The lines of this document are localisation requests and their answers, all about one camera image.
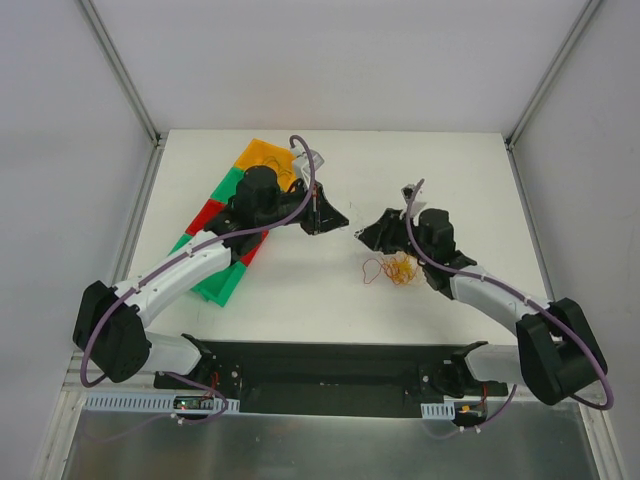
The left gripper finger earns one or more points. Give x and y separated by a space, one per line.
327 213
326 224

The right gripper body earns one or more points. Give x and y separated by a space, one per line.
391 230

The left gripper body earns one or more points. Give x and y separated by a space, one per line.
314 210

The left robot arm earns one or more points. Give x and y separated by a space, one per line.
111 327

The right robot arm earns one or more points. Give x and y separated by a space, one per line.
556 354

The orange plastic bin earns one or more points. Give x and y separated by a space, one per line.
261 153

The upper green plastic bin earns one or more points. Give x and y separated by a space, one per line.
227 186

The green plastic bin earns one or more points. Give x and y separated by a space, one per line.
219 287
227 186

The red plastic bin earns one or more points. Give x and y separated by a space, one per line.
208 212

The lower green plastic bin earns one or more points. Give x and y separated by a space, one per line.
219 287

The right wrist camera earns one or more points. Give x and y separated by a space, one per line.
411 195

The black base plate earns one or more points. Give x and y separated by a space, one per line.
357 380

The right white cable duct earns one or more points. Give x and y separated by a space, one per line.
438 411

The white cable duct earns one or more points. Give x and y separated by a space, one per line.
159 403
438 411

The right aluminium frame post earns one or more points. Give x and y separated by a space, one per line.
576 32

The aluminium frame post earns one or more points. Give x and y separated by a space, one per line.
576 32
118 68

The left white cable duct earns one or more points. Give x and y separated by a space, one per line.
159 403

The left aluminium frame post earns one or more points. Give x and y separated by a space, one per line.
118 68

